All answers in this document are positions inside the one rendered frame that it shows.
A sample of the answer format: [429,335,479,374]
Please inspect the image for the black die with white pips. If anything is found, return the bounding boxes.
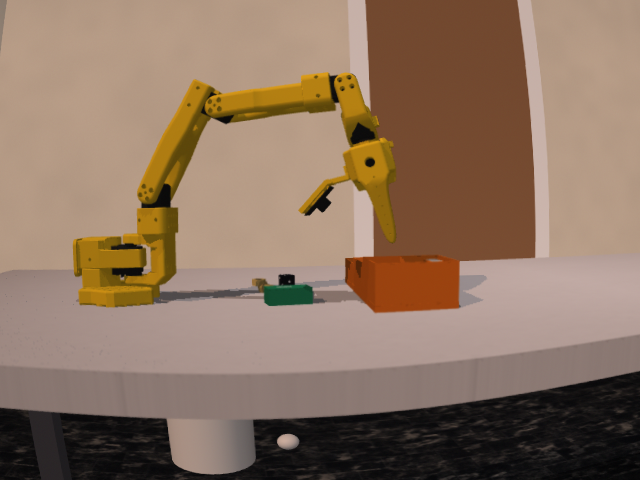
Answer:
[279,274,295,285]

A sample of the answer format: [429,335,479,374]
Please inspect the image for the orange labelled storage bins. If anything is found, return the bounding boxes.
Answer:
[345,255,460,313]

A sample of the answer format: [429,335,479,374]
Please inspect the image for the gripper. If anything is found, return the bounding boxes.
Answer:
[298,138,396,243]

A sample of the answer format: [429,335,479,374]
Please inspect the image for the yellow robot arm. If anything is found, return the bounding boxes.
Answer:
[77,72,380,307]

